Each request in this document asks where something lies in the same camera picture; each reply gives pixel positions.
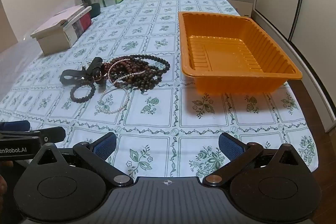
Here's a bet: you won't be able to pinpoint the dark bead necklace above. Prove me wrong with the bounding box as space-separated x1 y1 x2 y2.
106 54 171 89

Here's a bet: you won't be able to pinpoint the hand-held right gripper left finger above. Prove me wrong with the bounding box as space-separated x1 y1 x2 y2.
31 132 134 187

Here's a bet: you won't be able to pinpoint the sliding wardrobe doors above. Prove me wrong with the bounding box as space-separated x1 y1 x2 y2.
252 0 336 132

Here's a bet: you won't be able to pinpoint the red book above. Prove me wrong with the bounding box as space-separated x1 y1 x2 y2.
79 13 92 31

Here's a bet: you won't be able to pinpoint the black leather strap wristwatch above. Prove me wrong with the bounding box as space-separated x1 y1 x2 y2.
91 68 107 87

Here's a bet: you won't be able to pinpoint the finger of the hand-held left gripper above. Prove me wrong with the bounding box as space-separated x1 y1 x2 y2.
0 120 31 133
0 126 66 145

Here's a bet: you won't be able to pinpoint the white pearl necklace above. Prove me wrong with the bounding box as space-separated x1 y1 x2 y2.
98 70 147 114

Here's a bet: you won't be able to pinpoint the beige storage box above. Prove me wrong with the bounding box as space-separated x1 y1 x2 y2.
31 5 92 56

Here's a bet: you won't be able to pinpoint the orange plastic tray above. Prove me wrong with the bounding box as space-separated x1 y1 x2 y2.
178 11 303 95

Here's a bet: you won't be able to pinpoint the glossy black strap loop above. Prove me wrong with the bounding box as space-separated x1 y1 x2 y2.
85 56 104 75

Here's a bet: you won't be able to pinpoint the brown bead necklace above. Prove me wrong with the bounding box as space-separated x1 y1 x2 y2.
105 57 147 88

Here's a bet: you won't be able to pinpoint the small dark bead bracelet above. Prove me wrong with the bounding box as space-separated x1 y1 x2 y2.
70 82 95 103

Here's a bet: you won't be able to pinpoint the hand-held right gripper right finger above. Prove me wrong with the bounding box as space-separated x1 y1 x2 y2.
203 132 306 187

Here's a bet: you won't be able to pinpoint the wide black wristband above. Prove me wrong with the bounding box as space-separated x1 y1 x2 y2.
60 69 89 85

